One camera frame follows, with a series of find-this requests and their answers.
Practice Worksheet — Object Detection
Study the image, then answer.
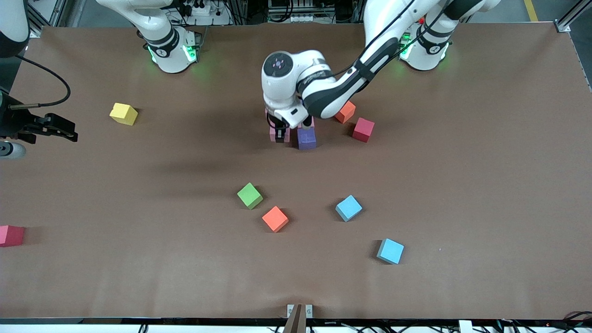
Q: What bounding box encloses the purple foam cube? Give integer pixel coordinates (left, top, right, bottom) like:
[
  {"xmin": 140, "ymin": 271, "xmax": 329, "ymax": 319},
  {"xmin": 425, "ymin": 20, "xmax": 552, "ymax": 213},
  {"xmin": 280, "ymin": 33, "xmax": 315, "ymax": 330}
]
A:
[{"xmin": 297, "ymin": 128, "xmax": 317, "ymax": 150}]

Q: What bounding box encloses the green foam cube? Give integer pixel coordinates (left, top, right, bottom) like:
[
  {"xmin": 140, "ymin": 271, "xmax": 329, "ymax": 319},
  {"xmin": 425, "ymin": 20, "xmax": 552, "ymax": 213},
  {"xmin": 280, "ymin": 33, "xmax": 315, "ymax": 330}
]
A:
[{"xmin": 237, "ymin": 182, "xmax": 264, "ymax": 210}]

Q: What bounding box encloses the blue foam cube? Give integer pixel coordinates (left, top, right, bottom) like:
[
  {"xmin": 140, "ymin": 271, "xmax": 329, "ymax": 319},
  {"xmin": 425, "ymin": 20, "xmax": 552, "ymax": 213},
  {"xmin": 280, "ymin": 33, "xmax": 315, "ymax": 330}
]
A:
[
  {"xmin": 335, "ymin": 194, "xmax": 363, "ymax": 222},
  {"xmin": 376, "ymin": 238, "xmax": 405, "ymax": 265}
]

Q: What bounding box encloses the orange foam cube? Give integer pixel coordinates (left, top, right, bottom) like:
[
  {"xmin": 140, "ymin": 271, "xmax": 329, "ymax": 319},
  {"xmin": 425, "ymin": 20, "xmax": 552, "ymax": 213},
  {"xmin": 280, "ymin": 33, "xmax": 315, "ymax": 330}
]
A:
[
  {"xmin": 335, "ymin": 101, "xmax": 357, "ymax": 124},
  {"xmin": 261, "ymin": 206, "xmax": 290, "ymax": 233}
]

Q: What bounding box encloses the yellow foam cube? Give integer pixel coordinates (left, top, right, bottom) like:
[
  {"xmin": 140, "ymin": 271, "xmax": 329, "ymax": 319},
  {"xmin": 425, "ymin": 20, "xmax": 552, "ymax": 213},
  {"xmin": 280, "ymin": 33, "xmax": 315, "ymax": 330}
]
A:
[{"xmin": 109, "ymin": 103, "xmax": 139, "ymax": 126}]

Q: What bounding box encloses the red foam cube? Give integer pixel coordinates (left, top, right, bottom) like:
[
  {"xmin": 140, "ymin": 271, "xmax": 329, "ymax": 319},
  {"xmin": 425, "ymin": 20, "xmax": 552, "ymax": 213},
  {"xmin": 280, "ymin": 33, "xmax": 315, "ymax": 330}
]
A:
[
  {"xmin": 0, "ymin": 225, "xmax": 25, "ymax": 248},
  {"xmin": 352, "ymin": 117, "xmax": 376, "ymax": 143}
]

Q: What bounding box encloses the white power strip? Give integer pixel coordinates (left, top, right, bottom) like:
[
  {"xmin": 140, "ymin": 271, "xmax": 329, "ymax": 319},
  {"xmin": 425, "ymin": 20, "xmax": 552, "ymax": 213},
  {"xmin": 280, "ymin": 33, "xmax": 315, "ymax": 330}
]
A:
[{"xmin": 183, "ymin": 2, "xmax": 219, "ymax": 17}]

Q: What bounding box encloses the brown table cover sheet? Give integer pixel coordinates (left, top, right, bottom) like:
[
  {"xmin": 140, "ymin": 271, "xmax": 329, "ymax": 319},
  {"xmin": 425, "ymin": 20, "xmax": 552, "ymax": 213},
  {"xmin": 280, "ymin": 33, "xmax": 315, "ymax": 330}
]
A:
[{"xmin": 0, "ymin": 23, "xmax": 592, "ymax": 321}]

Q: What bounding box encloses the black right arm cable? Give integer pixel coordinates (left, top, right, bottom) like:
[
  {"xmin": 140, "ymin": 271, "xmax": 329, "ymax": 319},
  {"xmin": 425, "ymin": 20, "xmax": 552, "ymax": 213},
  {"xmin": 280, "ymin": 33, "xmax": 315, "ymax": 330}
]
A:
[{"xmin": 8, "ymin": 55, "xmax": 72, "ymax": 110}]

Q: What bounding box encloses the aluminium frame profile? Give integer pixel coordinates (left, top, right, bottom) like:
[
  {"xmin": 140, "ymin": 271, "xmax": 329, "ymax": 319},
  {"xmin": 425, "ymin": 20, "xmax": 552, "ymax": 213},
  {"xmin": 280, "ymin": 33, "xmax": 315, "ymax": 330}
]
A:
[
  {"xmin": 29, "ymin": 0, "xmax": 70, "ymax": 38},
  {"xmin": 555, "ymin": 0, "xmax": 592, "ymax": 34}
]

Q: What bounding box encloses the small metal clamp bracket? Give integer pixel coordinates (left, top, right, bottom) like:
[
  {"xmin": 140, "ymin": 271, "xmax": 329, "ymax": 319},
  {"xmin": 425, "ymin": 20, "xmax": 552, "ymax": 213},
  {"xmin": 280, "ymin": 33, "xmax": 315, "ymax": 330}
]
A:
[{"xmin": 286, "ymin": 304, "xmax": 314, "ymax": 320}]

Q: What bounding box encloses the brown tapered mount pole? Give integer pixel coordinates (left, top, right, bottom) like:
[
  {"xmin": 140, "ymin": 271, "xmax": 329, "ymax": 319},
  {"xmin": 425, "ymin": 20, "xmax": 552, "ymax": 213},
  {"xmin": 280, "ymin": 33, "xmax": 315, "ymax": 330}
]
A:
[{"xmin": 282, "ymin": 304, "xmax": 302, "ymax": 333}]

